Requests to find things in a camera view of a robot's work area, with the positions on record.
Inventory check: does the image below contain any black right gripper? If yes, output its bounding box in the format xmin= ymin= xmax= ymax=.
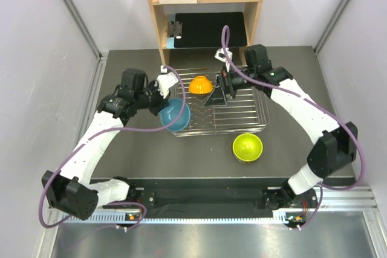
xmin=205 ymin=65 xmax=257 ymax=108

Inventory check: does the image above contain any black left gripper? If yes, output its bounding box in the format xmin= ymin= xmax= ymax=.
xmin=134 ymin=79 xmax=171 ymax=116

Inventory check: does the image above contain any blue bowl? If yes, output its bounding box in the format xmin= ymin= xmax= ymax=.
xmin=159 ymin=98 xmax=191 ymax=132

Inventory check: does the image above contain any orange bowl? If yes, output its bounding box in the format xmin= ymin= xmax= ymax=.
xmin=189 ymin=76 xmax=213 ymax=94

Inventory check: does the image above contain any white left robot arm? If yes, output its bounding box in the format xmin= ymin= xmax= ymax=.
xmin=41 ymin=66 xmax=181 ymax=220

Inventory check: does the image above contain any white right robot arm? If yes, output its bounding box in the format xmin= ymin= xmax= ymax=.
xmin=205 ymin=45 xmax=358 ymax=210

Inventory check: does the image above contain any green bowl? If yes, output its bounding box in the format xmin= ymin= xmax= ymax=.
xmin=232 ymin=133 xmax=264 ymax=164

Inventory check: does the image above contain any black clipboard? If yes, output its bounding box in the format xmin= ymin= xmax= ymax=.
xmin=166 ymin=12 xmax=247 ymax=49

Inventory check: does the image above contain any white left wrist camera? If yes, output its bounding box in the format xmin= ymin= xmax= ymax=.
xmin=156 ymin=66 xmax=178 ymax=99

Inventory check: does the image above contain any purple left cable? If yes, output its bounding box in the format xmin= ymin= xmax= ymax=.
xmin=39 ymin=65 xmax=186 ymax=230

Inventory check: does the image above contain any purple cable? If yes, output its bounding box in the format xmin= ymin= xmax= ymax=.
xmin=220 ymin=25 xmax=366 ymax=230
xmin=39 ymin=65 xmax=186 ymax=230

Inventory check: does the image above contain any metal wire dish rack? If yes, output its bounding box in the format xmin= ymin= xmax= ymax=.
xmin=171 ymin=68 xmax=270 ymax=137

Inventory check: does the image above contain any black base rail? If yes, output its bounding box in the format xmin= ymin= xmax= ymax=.
xmin=90 ymin=176 xmax=357 ymax=219

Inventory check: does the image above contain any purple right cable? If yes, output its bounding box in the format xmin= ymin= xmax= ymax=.
xmin=220 ymin=25 xmax=366 ymax=230

